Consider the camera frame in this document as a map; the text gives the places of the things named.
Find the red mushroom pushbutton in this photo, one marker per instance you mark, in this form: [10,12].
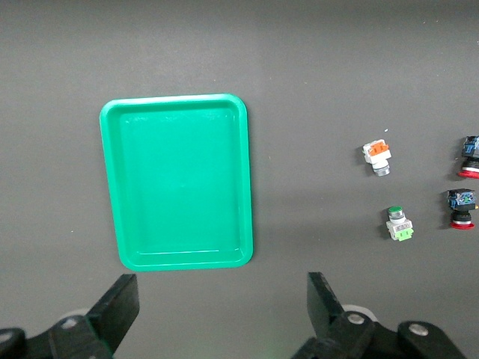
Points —
[462,209]
[470,157]

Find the white pushbutton with orange block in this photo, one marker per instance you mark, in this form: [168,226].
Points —
[376,157]

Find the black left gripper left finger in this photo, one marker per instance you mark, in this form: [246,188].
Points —
[112,318]

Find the green plastic tray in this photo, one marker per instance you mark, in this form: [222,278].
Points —
[179,187]

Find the white switch green tab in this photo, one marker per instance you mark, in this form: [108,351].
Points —
[398,226]

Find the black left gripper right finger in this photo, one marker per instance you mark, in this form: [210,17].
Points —
[325,310]

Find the dark grey table mat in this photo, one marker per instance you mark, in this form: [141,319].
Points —
[299,56]

